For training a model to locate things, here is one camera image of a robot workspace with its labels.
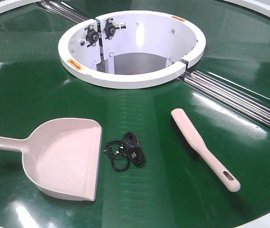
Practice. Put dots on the orange warning sticker front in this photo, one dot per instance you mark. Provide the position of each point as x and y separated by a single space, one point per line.
75 64

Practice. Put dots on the orange warning sticker rear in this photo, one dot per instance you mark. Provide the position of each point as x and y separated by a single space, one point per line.
178 18

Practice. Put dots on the orange warning sticker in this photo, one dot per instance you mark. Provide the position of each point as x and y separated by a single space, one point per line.
75 64
178 18

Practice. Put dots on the white outer rim left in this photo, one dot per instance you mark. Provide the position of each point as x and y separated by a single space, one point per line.
7 5

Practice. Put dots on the steel rollers top left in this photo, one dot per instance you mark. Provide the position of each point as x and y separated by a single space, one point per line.
62 11

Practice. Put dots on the black bearing mount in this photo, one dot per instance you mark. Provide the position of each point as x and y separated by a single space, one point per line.
92 36
110 28

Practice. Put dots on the black bearing mount right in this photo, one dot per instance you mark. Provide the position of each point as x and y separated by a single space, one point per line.
110 28

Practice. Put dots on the pink plastic dustpan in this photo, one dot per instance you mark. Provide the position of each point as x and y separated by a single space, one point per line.
61 157

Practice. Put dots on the pink hand brush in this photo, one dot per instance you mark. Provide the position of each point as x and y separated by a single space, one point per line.
195 140

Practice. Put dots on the black bearing mount left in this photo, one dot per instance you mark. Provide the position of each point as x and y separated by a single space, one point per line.
92 36

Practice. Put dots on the white outer rim right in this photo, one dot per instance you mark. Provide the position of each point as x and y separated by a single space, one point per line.
253 5

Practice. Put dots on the white rim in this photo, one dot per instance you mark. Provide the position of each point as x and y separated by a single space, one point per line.
7 5
253 5

